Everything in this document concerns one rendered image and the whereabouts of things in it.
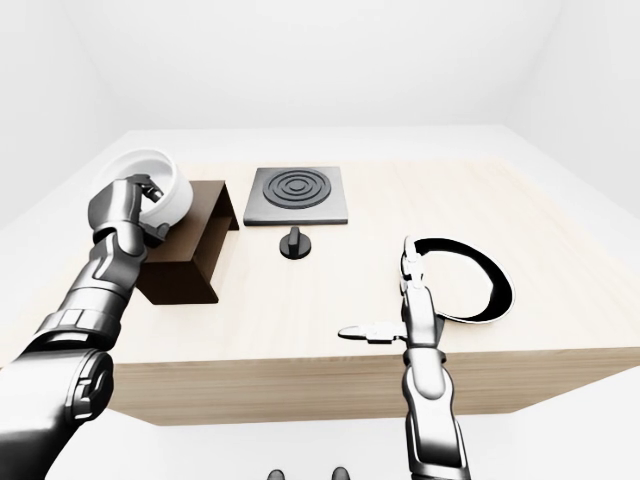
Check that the silver robot left hand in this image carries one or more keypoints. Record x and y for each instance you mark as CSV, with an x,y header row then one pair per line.
x,y
116,205

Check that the silver robot right hand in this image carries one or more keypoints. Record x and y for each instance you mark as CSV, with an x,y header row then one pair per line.
x,y
422,320

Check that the white bowl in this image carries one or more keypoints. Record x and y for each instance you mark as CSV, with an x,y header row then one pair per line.
x,y
172,192

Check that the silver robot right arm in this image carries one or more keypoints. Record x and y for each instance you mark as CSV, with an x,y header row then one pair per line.
x,y
435,420

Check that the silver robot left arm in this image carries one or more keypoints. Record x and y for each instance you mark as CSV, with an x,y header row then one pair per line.
x,y
85,300

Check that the brown wooden cabinet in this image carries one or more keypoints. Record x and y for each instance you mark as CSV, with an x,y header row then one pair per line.
x,y
180,260

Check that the white plate with black rim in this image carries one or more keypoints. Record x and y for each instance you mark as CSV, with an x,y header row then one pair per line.
x,y
460,280

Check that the flat dark stove plate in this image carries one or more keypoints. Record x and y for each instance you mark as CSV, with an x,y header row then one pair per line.
x,y
260,207

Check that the round black knob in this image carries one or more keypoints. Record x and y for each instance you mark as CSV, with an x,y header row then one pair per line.
x,y
295,244

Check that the small dark rounded shape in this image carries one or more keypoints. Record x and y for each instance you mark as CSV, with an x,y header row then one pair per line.
x,y
276,475
340,474

